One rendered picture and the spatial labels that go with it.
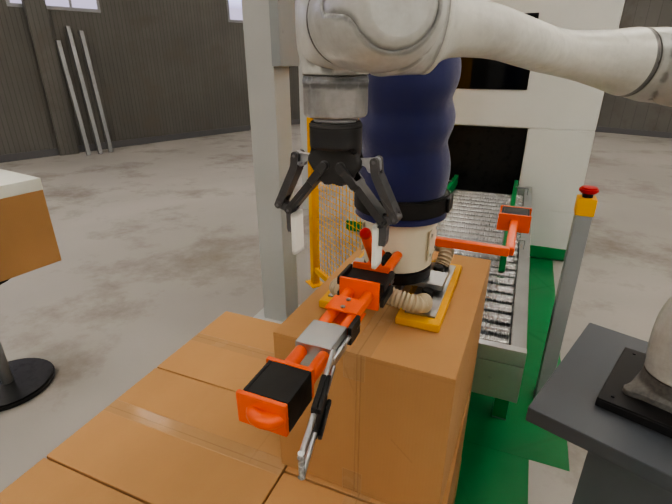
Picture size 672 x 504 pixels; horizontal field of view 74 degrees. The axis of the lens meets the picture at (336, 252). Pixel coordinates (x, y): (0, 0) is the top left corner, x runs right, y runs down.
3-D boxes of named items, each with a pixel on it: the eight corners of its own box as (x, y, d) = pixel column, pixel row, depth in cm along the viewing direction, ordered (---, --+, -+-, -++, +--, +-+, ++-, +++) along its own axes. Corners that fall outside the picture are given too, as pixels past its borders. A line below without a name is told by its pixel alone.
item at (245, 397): (270, 382, 67) (268, 355, 65) (314, 395, 64) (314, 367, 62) (238, 421, 59) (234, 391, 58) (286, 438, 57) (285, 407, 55)
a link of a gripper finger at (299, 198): (328, 167, 63) (321, 160, 63) (285, 216, 69) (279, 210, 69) (339, 162, 67) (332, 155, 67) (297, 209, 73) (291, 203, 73)
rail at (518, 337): (521, 209, 354) (525, 186, 347) (528, 210, 352) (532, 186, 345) (502, 393, 158) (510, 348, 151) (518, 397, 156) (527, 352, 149)
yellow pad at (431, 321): (426, 265, 129) (428, 249, 127) (461, 271, 126) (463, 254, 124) (394, 324, 100) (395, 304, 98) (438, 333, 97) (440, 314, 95)
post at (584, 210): (533, 390, 219) (577, 193, 179) (548, 394, 216) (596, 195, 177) (533, 399, 213) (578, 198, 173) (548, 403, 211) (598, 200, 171)
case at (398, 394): (363, 340, 164) (366, 239, 148) (474, 367, 149) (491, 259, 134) (281, 463, 114) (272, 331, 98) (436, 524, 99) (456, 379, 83)
